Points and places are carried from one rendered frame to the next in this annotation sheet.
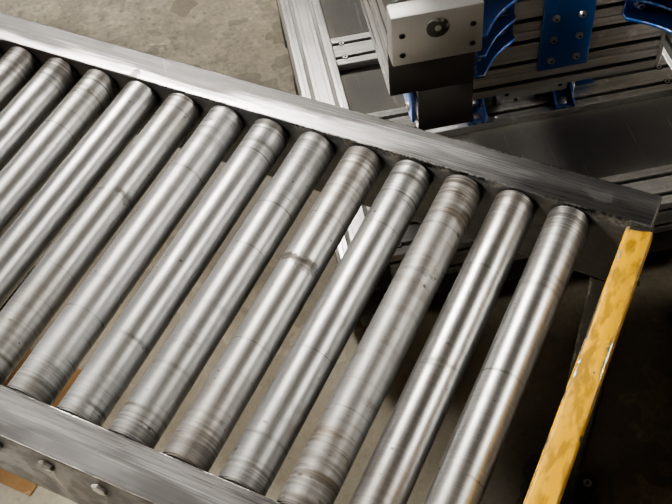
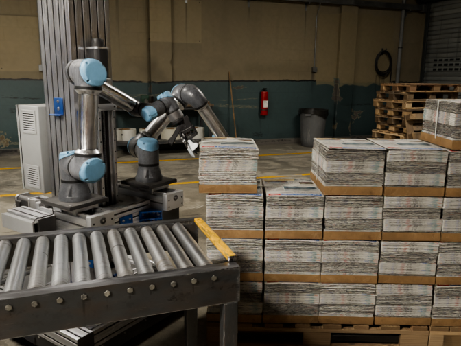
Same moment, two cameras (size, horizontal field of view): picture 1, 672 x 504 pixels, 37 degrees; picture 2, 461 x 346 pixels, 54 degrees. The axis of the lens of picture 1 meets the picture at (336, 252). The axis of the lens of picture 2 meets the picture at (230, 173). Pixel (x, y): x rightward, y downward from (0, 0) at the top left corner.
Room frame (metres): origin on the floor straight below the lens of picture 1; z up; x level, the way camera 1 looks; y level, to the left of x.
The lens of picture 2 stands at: (-0.60, 0.97, 1.40)
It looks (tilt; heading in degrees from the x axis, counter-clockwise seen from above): 12 degrees down; 309
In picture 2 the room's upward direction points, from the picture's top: 1 degrees clockwise
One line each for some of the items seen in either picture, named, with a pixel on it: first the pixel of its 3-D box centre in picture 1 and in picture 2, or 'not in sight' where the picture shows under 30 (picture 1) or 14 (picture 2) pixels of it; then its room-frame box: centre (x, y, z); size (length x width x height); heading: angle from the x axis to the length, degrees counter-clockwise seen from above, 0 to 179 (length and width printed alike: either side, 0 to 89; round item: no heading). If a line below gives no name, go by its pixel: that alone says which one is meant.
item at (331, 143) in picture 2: not in sight; (347, 143); (0.40, -1.19, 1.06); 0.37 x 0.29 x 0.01; 130
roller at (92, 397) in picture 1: (183, 262); (80, 260); (0.71, 0.18, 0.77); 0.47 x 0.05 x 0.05; 149
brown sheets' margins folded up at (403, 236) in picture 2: not in sight; (314, 263); (0.51, -1.11, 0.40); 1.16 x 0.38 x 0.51; 39
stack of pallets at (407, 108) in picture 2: not in sight; (415, 119); (2.12, -7.75, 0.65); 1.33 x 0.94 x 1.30; 63
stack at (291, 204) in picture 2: not in sight; (314, 260); (0.51, -1.11, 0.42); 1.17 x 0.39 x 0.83; 39
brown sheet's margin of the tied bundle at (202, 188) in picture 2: not in sight; (227, 185); (0.82, -0.73, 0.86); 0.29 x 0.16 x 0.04; 42
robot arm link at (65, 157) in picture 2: not in sight; (73, 164); (1.29, -0.17, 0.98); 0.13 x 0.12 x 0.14; 176
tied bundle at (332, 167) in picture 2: not in sight; (344, 165); (0.41, -1.20, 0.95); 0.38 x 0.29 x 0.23; 130
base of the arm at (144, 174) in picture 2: not in sight; (149, 171); (1.34, -0.66, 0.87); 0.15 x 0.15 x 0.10
